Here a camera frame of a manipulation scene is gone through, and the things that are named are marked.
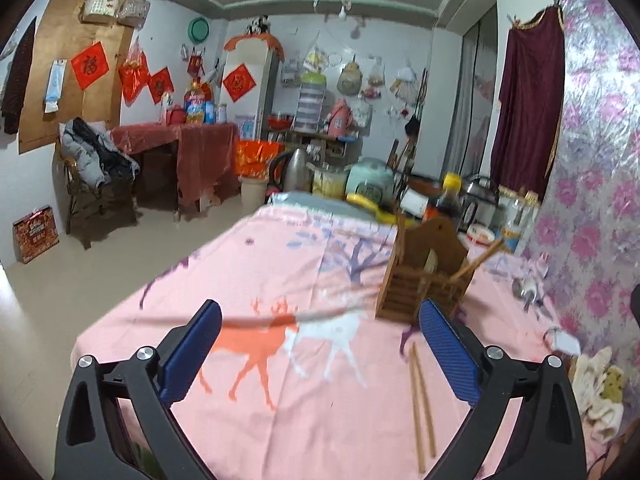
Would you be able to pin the dark hanging garment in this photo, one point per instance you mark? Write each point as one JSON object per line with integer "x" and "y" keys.
{"x": 17, "y": 80}

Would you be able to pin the white blue hanging packet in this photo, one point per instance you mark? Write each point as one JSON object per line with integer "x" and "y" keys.
{"x": 55, "y": 85}

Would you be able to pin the red diamond fridge poster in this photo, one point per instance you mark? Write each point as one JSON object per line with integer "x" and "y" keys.
{"x": 240, "y": 82}

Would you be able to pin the wooden door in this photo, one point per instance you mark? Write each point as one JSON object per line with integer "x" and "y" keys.
{"x": 50, "y": 35}

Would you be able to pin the metal spoon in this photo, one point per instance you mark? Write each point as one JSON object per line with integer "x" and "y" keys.
{"x": 517, "y": 287}

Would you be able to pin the pink printed tablecloth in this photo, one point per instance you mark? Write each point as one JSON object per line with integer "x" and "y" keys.
{"x": 300, "y": 385}

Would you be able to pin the pale green electric cooker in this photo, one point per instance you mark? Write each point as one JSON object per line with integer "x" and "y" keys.
{"x": 372, "y": 182}

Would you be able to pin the yellow jar in bag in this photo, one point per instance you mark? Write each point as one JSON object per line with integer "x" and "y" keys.
{"x": 350, "y": 79}

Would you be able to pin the white refrigerator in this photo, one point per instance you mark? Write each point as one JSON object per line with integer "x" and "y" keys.
{"x": 250, "y": 80}

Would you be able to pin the clear beaded hanging basket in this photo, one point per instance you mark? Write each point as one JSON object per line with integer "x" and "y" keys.
{"x": 134, "y": 10}

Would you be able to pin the side table with red cloth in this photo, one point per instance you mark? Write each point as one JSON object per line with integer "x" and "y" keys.
{"x": 200, "y": 155}

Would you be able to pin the orange red bag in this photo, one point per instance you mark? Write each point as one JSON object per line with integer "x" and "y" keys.
{"x": 257, "y": 157}

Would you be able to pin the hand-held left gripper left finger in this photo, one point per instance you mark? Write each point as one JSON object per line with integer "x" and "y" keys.
{"x": 192, "y": 355}

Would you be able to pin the light printed bamboo chopstick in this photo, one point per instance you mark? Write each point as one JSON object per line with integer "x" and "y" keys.
{"x": 430, "y": 264}

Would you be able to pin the red rimmed paper bowl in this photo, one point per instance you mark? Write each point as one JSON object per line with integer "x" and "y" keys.
{"x": 481, "y": 235}

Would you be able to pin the yellow plastic container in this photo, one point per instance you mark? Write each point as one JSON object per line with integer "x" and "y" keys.
{"x": 329, "y": 182}

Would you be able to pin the red gift box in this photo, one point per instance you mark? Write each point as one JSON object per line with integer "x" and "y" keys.
{"x": 36, "y": 235}

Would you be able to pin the white plastic bucket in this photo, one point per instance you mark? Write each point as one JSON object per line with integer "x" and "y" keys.
{"x": 254, "y": 194}

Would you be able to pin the yellow capped soy sauce bottle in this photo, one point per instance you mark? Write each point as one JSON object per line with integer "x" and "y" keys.
{"x": 450, "y": 200}

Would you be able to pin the red hanging plastic bag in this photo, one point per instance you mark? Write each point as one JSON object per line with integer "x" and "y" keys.
{"x": 134, "y": 77}

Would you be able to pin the grey black jacket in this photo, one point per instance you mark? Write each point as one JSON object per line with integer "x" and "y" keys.
{"x": 92, "y": 155}

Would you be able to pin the green round plate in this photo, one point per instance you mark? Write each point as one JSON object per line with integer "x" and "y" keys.
{"x": 199, "y": 30}

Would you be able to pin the wooden chair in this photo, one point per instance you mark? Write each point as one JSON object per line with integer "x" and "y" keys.
{"x": 80, "y": 210}

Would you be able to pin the tiered striped food container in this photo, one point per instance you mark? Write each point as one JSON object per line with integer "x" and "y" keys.
{"x": 311, "y": 105}

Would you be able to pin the silver black rice cooker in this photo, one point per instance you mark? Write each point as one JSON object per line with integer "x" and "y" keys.
{"x": 477, "y": 200}

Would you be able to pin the cream knitted towel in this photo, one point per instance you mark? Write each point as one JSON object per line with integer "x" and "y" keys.
{"x": 597, "y": 395}

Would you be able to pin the steel thermos kettle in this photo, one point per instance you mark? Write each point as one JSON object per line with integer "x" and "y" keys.
{"x": 295, "y": 172}

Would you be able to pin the wooden slatted chopstick holder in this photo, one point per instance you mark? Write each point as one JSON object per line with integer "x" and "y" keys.
{"x": 415, "y": 290}

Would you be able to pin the red diamond door poster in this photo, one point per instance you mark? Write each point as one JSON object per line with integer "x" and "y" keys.
{"x": 89, "y": 66}

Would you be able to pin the brown wooden chopstick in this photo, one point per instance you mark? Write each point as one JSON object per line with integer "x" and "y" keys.
{"x": 426, "y": 405}
{"x": 477, "y": 260}
{"x": 416, "y": 410}

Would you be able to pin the white woven hanging basket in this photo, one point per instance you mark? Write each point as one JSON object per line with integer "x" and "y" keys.
{"x": 100, "y": 5}

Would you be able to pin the pink thermos jug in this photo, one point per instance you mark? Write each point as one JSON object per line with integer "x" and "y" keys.
{"x": 340, "y": 117}

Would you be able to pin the floral wall sheet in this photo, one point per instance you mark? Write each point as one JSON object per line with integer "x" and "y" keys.
{"x": 595, "y": 160}

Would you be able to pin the yellow oil bottle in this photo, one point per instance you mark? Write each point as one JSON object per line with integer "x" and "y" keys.
{"x": 197, "y": 102}

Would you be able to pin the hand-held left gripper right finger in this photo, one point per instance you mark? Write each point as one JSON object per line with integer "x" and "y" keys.
{"x": 450, "y": 355}

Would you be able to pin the clear plastic oil bottle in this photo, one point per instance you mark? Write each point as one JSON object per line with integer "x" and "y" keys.
{"x": 520, "y": 220}

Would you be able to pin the red diamond wall poster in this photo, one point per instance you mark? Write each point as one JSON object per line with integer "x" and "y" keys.
{"x": 161, "y": 86}

